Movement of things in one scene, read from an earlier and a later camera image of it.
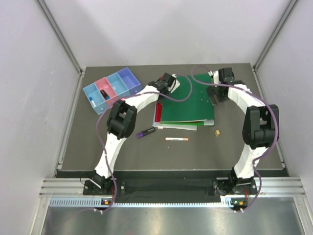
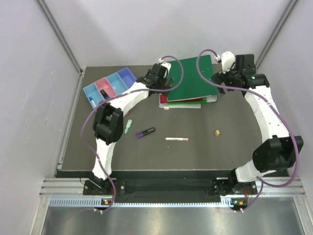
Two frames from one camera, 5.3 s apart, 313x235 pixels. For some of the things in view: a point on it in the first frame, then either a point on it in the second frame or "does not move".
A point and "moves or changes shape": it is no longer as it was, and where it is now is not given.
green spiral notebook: (158, 124) to (196, 104)
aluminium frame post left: (56, 29) does not move
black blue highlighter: (106, 97) does not move
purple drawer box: (130, 81) does not move
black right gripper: (212, 91) to (220, 78)
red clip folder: (158, 112) to (163, 99)
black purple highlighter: (145, 132) does not move
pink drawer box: (103, 84) does not move
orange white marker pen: (176, 139) does not move
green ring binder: (190, 104) moves or changes shape
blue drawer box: (118, 85) does not move
